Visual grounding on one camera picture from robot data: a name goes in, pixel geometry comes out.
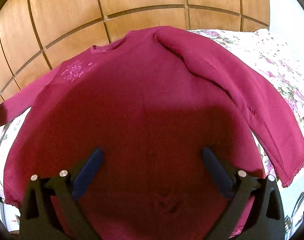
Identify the wooden panelled wardrobe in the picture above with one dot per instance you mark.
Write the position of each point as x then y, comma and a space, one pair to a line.
37, 35

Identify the dark red long-sleeve shirt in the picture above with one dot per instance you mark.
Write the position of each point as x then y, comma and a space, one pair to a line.
151, 102

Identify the floral bedspread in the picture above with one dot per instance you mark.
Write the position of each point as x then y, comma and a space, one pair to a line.
263, 53

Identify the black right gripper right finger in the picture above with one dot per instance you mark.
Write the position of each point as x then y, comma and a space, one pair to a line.
266, 218

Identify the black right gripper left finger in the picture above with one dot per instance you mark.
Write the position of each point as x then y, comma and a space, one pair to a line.
38, 217

